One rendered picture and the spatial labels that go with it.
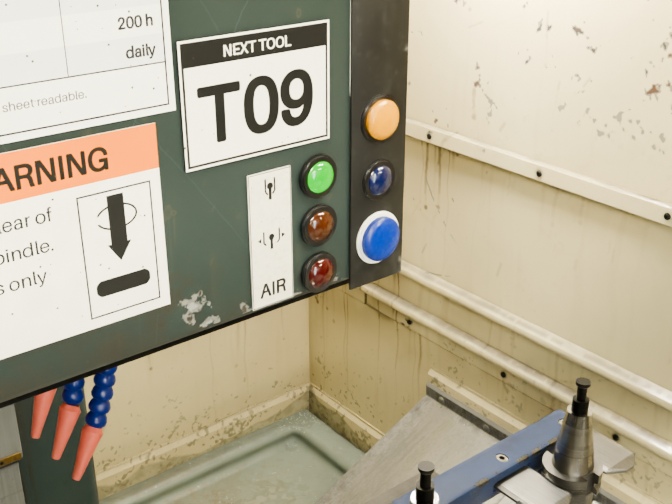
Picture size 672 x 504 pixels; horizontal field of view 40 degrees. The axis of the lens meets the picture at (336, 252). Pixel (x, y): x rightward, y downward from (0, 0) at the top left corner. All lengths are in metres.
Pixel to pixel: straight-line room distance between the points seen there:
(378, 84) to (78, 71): 0.19
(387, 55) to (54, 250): 0.23
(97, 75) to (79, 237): 0.08
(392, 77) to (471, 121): 0.95
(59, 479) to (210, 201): 0.96
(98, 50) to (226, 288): 0.16
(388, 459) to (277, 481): 0.36
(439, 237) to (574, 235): 0.30
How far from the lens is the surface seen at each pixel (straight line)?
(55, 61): 0.46
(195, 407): 1.98
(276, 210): 0.55
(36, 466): 1.40
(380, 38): 0.56
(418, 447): 1.73
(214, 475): 2.03
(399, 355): 1.84
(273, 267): 0.56
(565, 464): 1.02
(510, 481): 1.01
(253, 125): 0.52
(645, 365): 1.44
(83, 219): 0.48
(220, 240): 0.53
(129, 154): 0.49
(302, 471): 2.04
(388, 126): 0.57
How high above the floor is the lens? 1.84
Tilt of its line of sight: 25 degrees down
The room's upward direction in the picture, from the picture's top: straight up
